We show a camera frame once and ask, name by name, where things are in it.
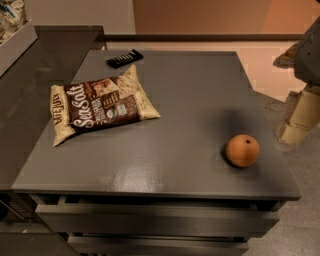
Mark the white snack box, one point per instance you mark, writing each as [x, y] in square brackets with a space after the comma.
[16, 45]

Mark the snack bags in box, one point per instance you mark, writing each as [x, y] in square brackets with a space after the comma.
[12, 18]

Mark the brown sea salt chip bag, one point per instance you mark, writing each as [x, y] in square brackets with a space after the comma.
[99, 104]

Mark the orange fruit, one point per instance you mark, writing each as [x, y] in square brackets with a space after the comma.
[242, 150]

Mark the black snack bar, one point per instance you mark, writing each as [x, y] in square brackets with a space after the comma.
[125, 59]

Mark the grey drawer cabinet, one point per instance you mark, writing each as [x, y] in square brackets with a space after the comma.
[165, 187]

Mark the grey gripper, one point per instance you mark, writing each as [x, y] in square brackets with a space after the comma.
[309, 56]

